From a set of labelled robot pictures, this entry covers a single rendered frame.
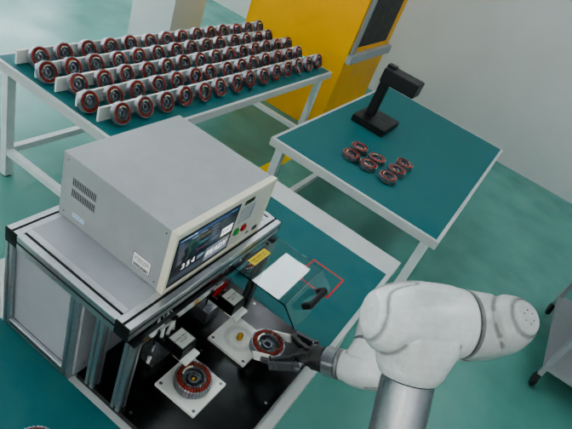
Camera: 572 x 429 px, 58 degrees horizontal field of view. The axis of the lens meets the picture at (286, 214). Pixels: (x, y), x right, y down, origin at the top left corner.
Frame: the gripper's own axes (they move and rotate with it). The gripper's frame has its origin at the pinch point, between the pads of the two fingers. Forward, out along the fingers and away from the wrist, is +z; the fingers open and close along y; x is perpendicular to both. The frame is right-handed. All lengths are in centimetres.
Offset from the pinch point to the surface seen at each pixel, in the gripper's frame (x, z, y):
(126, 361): 21.3, 10.9, -43.8
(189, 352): 10.3, 10.4, -23.5
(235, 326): 1.7, 15.0, 3.1
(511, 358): -124, -47, 191
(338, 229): 0, 19, 92
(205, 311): 9.9, 20.9, -3.4
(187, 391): 1.5, 8.4, -28.9
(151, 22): 110, 291, 273
